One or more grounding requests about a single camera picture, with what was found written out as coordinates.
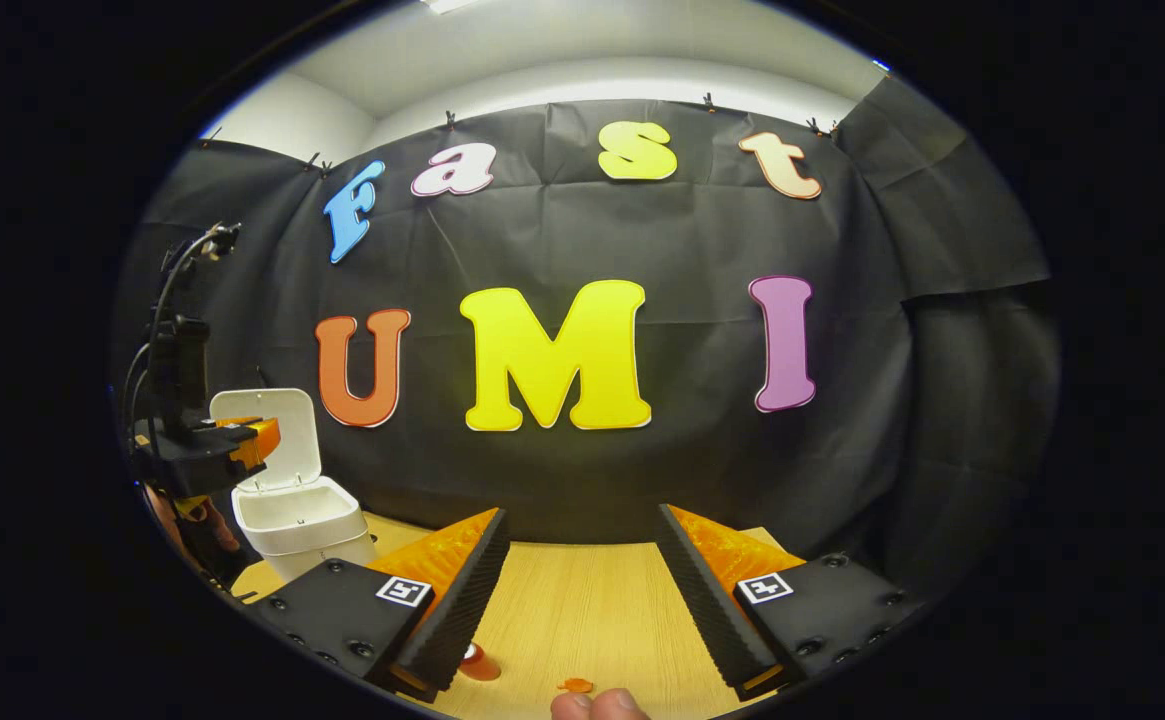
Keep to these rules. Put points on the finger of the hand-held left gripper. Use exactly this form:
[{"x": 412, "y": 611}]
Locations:
[{"x": 197, "y": 465}]

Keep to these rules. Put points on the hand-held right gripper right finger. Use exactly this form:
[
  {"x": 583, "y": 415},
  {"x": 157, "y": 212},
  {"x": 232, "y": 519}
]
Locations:
[{"x": 707, "y": 600}]

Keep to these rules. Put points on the black backdrop cloth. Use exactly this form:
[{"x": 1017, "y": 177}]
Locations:
[{"x": 692, "y": 230}]

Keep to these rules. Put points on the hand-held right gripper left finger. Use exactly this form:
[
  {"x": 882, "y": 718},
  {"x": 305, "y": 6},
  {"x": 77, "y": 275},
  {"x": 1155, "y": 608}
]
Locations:
[{"x": 462, "y": 610}]

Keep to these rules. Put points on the white desktop garbage bin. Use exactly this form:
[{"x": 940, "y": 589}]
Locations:
[{"x": 297, "y": 520}]

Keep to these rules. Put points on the red pop can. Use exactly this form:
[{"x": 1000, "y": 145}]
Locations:
[{"x": 482, "y": 665}]

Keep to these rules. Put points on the wooden desktop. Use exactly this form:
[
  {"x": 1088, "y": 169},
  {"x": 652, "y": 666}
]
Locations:
[{"x": 592, "y": 610}]

